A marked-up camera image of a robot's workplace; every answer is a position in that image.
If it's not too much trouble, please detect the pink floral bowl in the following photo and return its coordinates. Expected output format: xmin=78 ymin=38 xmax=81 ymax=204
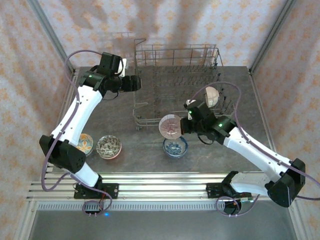
xmin=158 ymin=113 xmax=182 ymax=140

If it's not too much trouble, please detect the plain cream bowl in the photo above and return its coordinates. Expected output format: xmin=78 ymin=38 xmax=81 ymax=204
xmin=204 ymin=85 xmax=220 ymax=109

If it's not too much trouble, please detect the grey wire dish rack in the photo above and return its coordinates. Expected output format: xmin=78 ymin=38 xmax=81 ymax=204
xmin=132 ymin=38 xmax=236 ymax=132

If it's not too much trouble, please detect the leaf patterned pink bowl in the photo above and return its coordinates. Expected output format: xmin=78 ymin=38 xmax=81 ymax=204
xmin=96 ymin=134 xmax=123 ymax=160

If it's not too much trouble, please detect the orange floral bowl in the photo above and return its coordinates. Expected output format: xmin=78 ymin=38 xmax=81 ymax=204
xmin=76 ymin=133 xmax=94 ymax=157

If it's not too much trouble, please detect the black electronics module green board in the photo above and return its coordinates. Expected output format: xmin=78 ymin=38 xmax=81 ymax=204
xmin=223 ymin=196 xmax=255 ymax=217

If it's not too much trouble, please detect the grey metal panel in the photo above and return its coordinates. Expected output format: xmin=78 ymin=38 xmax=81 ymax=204
xmin=27 ymin=210 xmax=298 ymax=240

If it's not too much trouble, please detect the small black connector box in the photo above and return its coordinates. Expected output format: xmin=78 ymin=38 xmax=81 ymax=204
xmin=82 ymin=201 xmax=106 ymax=217

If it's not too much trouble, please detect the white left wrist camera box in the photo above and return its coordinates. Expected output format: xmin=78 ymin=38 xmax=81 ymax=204
xmin=116 ymin=57 xmax=128 ymax=77

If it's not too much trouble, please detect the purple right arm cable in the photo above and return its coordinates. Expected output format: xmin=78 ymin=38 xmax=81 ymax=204
xmin=191 ymin=81 xmax=320 ymax=218

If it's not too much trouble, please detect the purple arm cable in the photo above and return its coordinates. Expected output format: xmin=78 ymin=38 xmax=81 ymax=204
xmin=191 ymin=81 xmax=320 ymax=218
xmin=41 ymin=49 xmax=113 ymax=218

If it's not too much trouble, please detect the aluminium table side rail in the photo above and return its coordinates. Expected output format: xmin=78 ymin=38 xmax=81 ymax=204
xmin=248 ymin=71 xmax=286 ymax=181
xmin=38 ymin=71 xmax=79 ymax=181

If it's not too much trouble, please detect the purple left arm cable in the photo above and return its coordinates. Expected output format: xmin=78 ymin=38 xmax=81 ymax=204
xmin=41 ymin=49 xmax=113 ymax=218

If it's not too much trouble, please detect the aluminium mounting rail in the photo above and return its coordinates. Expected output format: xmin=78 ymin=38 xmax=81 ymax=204
xmin=25 ymin=171 xmax=301 ymax=202

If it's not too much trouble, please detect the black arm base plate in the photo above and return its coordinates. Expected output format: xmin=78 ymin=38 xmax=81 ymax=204
xmin=73 ymin=182 xmax=119 ymax=200
xmin=206 ymin=182 xmax=252 ymax=200

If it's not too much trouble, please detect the aluminium frame post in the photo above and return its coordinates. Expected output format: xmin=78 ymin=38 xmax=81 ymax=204
xmin=248 ymin=0 xmax=298 ymax=76
xmin=26 ymin=0 xmax=77 ymax=75

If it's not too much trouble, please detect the grey slotted cable duct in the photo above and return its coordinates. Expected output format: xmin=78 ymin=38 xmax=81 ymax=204
xmin=36 ymin=201 xmax=227 ymax=211

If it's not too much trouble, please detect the aluminium frame leg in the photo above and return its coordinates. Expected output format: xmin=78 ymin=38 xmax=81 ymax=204
xmin=286 ymin=199 xmax=310 ymax=240
xmin=13 ymin=199 xmax=38 ymax=240

